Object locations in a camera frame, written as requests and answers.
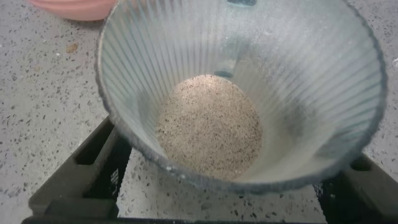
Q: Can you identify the ribbed clear glass cup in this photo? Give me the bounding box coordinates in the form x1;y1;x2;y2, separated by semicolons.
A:
95;0;388;195

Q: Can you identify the pink ribbed bowl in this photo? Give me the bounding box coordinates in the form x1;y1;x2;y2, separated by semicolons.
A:
27;0;119;22

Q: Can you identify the beige speckled powder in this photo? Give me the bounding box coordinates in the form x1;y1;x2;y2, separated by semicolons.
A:
155;73;264;181

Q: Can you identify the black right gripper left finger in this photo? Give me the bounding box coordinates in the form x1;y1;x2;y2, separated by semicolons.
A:
21;116;133;223

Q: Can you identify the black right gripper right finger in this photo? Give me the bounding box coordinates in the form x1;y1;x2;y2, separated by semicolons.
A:
313;154;398;224

